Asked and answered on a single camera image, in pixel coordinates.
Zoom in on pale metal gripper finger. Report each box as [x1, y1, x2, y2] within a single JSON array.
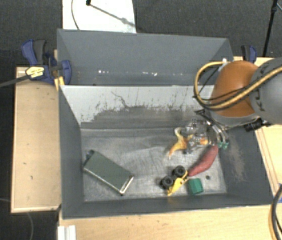
[[183, 140, 198, 156], [182, 125, 194, 138]]

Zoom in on yellow toy banana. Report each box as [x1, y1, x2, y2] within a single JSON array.
[[168, 127, 209, 160]]

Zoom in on red sweet potato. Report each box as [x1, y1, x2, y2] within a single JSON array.
[[187, 144, 219, 178]]

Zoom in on yellow toy truck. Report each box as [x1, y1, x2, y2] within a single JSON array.
[[159, 165, 189, 197]]

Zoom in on green cup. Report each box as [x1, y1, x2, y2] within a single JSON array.
[[186, 178, 204, 196]]

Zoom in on grey metal bin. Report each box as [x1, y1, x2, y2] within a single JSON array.
[[56, 28, 274, 220]]

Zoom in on dark green flat block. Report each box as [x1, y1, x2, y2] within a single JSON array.
[[81, 149, 135, 197]]

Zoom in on pale wood board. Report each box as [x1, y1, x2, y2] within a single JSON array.
[[10, 66, 63, 214]]

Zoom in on black cylinder on white bracket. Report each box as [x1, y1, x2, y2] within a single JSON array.
[[243, 118, 270, 132]]

